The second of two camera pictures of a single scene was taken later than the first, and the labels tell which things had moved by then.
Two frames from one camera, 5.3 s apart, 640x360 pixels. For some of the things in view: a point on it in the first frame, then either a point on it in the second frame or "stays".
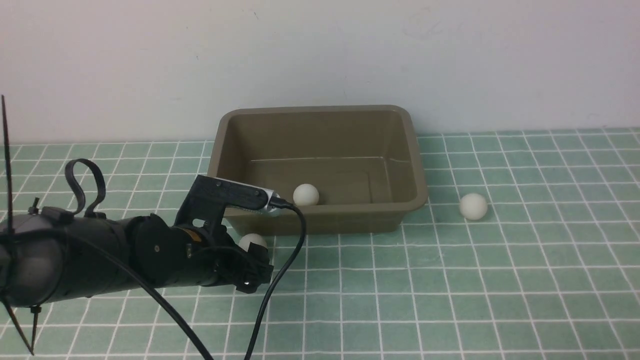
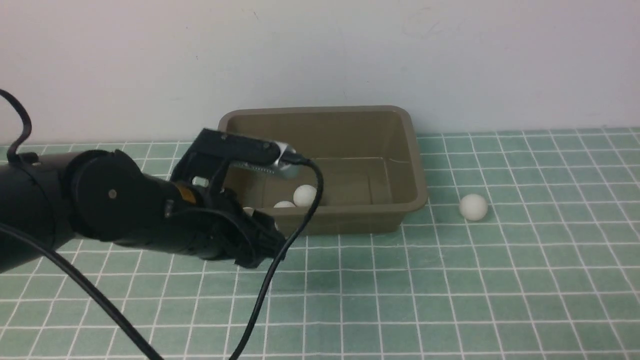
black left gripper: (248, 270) to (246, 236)
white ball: (306, 194) stays
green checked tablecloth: (528, 248) stays
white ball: (473, 206) stays
